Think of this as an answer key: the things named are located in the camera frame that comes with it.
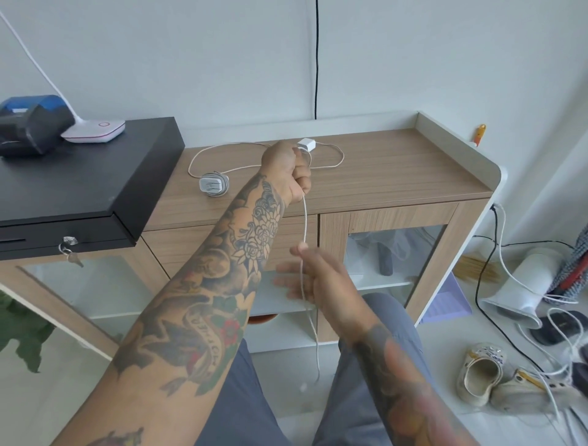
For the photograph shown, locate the person's left hand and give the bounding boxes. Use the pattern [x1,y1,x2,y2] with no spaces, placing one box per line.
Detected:
[259,140,314,207]

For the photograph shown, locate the person's right hand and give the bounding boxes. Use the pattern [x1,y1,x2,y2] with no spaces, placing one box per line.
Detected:
[275,244,368,334]

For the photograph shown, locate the white charging cable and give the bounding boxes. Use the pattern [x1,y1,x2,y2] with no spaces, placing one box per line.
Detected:
[187,142,345,386]

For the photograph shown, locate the person's left forearm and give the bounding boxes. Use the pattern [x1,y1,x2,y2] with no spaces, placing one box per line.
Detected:
[51,174,288,446]

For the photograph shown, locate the person's right forearm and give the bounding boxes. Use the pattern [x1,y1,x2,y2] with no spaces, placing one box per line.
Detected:
[340,319,481,446]

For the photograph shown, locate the black object in cabinet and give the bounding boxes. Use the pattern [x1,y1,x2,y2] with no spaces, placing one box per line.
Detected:
[377,242,395,277]

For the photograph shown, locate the wooden cabinet with glass doors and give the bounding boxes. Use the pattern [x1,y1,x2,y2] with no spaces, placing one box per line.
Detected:
[0,111,507,364]

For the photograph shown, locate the white power adapter plug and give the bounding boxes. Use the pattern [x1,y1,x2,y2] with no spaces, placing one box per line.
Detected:
[199,172,232,198]

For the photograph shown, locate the person's grey trousers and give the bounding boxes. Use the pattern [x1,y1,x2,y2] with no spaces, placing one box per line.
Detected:
[195,292,443,446]

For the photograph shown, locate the straw broom bristles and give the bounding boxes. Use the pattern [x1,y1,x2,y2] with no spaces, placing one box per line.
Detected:
[456,255,502,284]

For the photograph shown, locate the white desk lamp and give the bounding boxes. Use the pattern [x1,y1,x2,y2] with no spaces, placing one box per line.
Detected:
[0,9,126,144]

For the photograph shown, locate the beige clog shoe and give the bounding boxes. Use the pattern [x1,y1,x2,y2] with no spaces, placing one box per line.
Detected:
[489,368,585,413]
[457,342,507,408]

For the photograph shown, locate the black cash drawer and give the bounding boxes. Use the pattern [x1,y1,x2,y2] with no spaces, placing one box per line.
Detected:
[0,117,186,263]

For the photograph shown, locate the white cylindrical appliance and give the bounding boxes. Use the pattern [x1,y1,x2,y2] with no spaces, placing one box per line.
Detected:
[479,247,567,330]

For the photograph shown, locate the silver keys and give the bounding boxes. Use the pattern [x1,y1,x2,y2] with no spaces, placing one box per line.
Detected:
[58,236,85,268]

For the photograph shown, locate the black round device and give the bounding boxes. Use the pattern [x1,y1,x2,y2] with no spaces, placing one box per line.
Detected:
[530,307,587,348]

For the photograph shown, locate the striped mop head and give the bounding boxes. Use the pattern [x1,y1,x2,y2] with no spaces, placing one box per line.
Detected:
[548,224,588,296]

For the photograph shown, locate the blue and black receipt printer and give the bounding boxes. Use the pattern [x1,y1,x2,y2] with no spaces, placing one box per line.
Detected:
[0,95,76,158]

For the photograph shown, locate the black wall cable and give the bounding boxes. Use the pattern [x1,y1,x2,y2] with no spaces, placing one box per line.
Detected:
[314,0,320,121]

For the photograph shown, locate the black floor cable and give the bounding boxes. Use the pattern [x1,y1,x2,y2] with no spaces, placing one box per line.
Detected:
[472,204,577,374]

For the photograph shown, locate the white floor cable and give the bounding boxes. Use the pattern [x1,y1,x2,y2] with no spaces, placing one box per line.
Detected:
[518,309,588,446]
[492,203,580,305]

